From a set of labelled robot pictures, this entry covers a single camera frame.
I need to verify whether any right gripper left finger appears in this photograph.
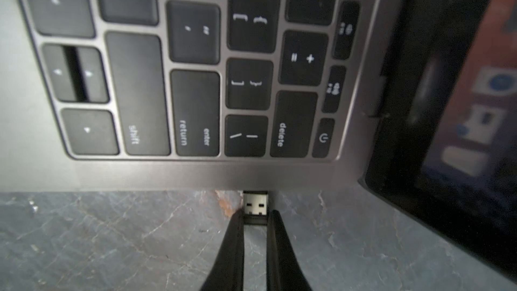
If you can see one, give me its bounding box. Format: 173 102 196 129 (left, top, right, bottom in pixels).
200 210 244 291

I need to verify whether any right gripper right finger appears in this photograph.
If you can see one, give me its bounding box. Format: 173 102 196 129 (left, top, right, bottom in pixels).
267 210 312 291

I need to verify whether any small black usb receiver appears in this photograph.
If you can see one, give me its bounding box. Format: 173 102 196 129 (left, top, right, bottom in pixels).
242 191 269 226

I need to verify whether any grey laptop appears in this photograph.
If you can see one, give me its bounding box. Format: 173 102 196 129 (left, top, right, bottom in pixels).
1 0 516 280

